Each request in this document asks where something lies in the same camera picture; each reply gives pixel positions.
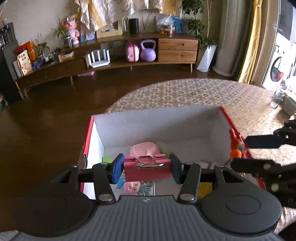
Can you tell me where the white router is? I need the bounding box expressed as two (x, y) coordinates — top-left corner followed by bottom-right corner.
(87, 49), (111, 68)

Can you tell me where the white washing machine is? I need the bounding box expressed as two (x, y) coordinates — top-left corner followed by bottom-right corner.
(261, 32), (296, 91)

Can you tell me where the orange bag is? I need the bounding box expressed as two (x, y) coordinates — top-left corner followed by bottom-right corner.
(14, 42), (37, 61)

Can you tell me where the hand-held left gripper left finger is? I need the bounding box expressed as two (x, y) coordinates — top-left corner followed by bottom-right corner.
(50, 153), (125, 205)

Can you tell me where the red and orange toy keychain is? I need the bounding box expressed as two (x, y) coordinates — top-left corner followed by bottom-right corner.
(228, 128), (247, 161)

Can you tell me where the wooden television cabinet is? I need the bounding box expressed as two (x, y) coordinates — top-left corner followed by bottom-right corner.
(14, 32), (201, 98)

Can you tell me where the small potted plant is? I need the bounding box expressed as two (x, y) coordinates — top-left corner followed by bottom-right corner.
(34, 34), (50, 61)
(52, 16), (74, 48)

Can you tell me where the pink toy suitcase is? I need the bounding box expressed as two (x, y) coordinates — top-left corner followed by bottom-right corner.
(126, 42), (140, 62)

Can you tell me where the small cardboard box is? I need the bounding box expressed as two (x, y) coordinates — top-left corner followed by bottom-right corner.
(58, 51), (75, 63)

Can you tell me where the green ceramic mug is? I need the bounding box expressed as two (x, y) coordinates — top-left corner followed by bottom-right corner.
(283, 96), (296, 117)

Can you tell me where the purple kettlebell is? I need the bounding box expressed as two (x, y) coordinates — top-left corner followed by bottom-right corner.
(140, 39), (157, 62)

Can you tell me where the yellow curtain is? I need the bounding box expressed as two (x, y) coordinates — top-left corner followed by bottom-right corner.
(237, 0), (263, 84)

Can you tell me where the pink doll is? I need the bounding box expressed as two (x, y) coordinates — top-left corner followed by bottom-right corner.
(62, 14), (81, 44)

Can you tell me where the printed snack bag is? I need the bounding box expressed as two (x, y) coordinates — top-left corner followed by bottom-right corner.
(17, 50), (33, 76)

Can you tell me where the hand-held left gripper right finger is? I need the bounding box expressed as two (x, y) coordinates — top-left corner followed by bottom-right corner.
(169, 153), (244, 205)

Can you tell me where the yellow photo frame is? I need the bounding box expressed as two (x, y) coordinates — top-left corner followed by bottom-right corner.
(96, 20), (123, 39)

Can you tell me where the red binder clip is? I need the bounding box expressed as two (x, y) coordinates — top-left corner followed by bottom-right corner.
(124, 155), (172, 182)

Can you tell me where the drinking glass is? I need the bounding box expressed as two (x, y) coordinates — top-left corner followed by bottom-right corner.
(270, 89), (284, 109)

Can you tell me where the pink pig toy keychain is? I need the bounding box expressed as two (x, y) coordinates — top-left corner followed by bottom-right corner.
(116, 178), (141, 196)

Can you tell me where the clear plastic bag of fruit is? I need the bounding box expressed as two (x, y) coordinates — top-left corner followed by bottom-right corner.
(155, 14), (176, 36)

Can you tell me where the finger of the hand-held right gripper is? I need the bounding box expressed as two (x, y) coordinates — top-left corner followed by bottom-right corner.
(245, 119), (296, 149)
(230, 158), (296, 179)

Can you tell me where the black tall appliance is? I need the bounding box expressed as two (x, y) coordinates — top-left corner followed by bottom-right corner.
(0, 22), (23, 105)

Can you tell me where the red cardboard box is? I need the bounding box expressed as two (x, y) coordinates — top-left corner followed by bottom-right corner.
(80, 106), (267, 202)

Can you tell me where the black cylinder speaker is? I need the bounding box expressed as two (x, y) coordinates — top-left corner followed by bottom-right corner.
(129, 18), (139, 35)

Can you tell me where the pink heart-shaped case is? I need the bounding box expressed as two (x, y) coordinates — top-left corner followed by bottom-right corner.
(129, 142), (161, 158)

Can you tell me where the cloth-covered standing air conditioner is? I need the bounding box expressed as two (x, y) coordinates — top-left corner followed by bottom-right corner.
(212, 0), (253, 77)

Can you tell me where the tall green potted plant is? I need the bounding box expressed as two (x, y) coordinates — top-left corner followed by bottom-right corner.
(181, 0), (218, 49)

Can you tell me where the patterned sheet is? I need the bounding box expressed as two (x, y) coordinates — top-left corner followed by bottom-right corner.
(75, 0), (183, 30)

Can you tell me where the blue printed box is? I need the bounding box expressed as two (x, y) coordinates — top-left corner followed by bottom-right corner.
(172, 17), (185, 33)

